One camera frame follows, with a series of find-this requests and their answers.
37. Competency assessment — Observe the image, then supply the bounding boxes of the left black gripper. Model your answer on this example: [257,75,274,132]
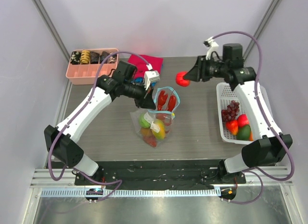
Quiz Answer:
[123,79,156,109]

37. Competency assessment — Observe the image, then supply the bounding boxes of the red toy apple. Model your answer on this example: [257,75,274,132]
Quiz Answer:
[175,71,190,87]
[237,114,249,128]

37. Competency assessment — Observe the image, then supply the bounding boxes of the green toy lime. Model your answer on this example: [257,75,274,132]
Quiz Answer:
[139,112,153,128]

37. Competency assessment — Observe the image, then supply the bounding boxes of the clear zip top bag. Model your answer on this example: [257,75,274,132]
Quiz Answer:
[129,86,181,149]

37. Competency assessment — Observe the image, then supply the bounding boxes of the brown toy potato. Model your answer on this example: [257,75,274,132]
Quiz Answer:
[140,128,153,137]

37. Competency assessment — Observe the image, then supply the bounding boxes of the yellow orange toy mango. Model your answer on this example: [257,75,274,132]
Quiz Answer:
[150,119,166,140]

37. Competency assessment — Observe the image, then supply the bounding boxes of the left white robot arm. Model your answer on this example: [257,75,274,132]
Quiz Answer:
[44,61,160,185]

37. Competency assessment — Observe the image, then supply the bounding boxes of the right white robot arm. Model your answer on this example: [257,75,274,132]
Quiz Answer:
[183,41,293,183]

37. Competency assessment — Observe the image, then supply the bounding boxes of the white plastic basket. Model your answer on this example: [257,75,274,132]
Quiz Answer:
[216,82,274,145]

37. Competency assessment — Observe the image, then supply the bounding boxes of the red folded cloth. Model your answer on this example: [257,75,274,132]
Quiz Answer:
[127,54,164,78]

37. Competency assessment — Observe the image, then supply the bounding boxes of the purple toy grapes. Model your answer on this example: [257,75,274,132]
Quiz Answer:
[221,100,240,122]

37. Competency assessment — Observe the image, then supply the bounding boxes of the black dotted sock roll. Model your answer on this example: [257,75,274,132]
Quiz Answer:
[108,52,117,64]

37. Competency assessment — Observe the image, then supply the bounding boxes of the black patterned sock roll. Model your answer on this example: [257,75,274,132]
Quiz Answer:
[99,51,109,64]

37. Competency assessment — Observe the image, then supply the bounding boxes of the pink compartment tray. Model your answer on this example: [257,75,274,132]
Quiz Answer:
[66,48,119,85]

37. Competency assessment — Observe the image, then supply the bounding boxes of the dark brown sock roll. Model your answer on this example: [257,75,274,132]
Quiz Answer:
[90,51,100,64]

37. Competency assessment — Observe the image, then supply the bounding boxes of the green toy avocado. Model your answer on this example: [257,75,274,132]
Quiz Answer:
[236,125,251,141]

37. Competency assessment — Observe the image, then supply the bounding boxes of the yellow striped sock roll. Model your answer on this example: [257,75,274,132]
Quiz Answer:
[80,50,90,65]

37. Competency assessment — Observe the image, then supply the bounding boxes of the black floral sock roll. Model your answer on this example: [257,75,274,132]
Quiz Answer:
[70,51,81,65]

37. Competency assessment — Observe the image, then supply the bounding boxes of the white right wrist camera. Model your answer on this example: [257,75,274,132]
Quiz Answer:
[203,37,219,60]

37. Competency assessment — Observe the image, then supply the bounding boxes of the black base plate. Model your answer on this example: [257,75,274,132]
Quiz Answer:
[74,160,246,190]

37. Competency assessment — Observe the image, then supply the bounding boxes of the perforated cable duct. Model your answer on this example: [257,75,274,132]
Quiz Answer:
[40,187,221,198]

